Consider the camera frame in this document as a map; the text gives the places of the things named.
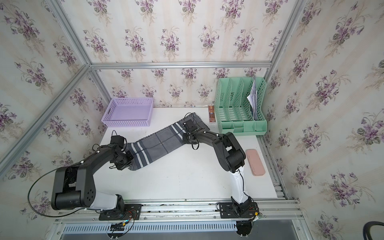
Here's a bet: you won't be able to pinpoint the grey plaid pillowcase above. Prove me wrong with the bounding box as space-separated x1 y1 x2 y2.
125 113 210 171

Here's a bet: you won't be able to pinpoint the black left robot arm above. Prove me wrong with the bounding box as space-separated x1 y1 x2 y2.
51 144 134 211

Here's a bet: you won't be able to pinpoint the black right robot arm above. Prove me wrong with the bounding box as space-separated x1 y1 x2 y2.
183 130 254 216

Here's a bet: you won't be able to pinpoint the small brown box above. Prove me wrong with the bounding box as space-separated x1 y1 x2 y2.
208 104 216 123

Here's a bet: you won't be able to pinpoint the purple perforated plastic basket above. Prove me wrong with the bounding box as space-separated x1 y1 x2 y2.
101 98 154 128

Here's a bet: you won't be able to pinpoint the green plastic file organizer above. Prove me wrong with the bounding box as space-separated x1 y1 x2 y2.
214 77 267 136

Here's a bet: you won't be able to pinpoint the pink flat case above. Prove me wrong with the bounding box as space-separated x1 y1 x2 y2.
246 149 266 177

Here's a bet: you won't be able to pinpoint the white papers in organizer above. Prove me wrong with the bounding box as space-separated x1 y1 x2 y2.
247 77 258 121

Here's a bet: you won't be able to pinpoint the black chair part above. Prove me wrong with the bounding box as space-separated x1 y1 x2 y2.
363 221 384 240

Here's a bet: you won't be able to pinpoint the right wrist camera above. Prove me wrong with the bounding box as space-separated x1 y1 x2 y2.
183 120 199 134

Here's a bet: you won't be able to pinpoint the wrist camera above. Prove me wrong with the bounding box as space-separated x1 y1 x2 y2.
110 135 126 149
183 120 199 134

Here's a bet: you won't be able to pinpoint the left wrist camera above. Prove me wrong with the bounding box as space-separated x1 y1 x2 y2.
110 135 126 149

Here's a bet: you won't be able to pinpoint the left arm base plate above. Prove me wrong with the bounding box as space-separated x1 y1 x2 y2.
99 204 143 221

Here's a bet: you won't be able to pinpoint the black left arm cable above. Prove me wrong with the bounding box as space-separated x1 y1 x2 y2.
27 166 85 218

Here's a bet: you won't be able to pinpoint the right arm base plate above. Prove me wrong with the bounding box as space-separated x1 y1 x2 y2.
217 202 260 219

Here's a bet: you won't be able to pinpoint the aluminium rail frame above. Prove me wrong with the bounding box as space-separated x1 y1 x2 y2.
46 199 313 240

